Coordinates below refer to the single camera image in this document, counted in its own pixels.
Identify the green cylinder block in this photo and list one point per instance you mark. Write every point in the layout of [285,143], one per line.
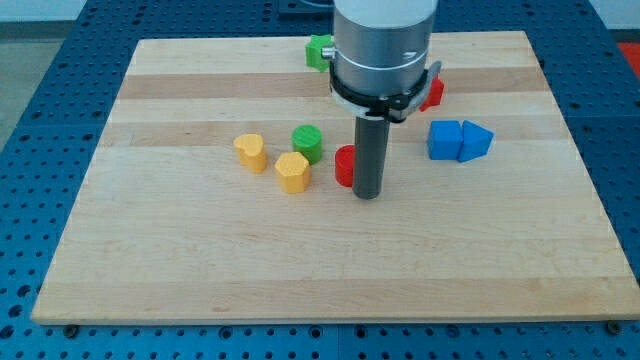
[307,139]

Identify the blue triangle block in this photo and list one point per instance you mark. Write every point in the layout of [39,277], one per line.
[476,141]

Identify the yellow heart block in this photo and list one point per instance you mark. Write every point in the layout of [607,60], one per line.
[251,152]

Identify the red cylinder block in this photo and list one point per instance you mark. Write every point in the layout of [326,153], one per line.
[344,165]

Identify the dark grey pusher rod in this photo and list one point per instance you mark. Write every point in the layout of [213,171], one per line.
[370,141]

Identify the red star block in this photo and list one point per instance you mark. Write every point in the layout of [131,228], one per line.
[435,95]

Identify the blue cube block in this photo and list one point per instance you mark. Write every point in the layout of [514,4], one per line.
[444,140]

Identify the wooden board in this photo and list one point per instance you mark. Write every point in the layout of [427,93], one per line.
[168,228]

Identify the black mounting clamp ring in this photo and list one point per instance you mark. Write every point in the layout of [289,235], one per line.
[393,108]

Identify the green star block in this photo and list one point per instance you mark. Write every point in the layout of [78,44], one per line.
[313,52]

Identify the yellow hexagon block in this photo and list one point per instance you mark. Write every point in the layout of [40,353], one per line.
[293,172]

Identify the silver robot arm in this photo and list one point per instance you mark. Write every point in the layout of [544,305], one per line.
[379,72]

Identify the blue perforated table plate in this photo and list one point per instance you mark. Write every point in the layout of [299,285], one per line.
[46,157]

